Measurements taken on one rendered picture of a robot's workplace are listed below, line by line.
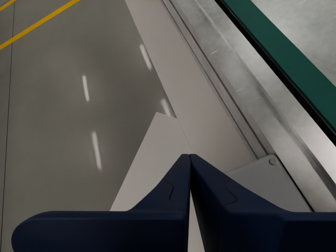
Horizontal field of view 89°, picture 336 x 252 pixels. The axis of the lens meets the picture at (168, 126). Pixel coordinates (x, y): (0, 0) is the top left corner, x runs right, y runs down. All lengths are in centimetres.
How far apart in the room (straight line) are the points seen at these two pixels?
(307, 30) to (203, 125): 20
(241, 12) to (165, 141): 23
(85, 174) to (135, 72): 95
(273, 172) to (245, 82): 10
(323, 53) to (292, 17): 7
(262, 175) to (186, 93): 20
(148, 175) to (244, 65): 22
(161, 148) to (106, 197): 112
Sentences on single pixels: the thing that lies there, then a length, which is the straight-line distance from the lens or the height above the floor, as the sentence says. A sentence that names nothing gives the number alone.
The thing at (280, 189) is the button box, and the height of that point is 96.
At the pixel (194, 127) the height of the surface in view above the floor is 86.
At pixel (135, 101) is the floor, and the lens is 146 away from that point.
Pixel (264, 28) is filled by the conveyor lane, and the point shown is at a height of 95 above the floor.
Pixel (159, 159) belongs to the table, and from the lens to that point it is 30.
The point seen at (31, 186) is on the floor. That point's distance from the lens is 193.
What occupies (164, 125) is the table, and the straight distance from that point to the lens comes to 32.
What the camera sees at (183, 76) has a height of 86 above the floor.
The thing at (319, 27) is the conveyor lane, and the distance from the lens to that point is 34.
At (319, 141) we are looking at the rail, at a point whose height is 96.
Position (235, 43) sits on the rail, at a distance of 25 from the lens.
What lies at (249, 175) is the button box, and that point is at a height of 96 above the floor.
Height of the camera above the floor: 114
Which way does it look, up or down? 65 degrees down
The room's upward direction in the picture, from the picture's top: 42 degrees counter-clockwise
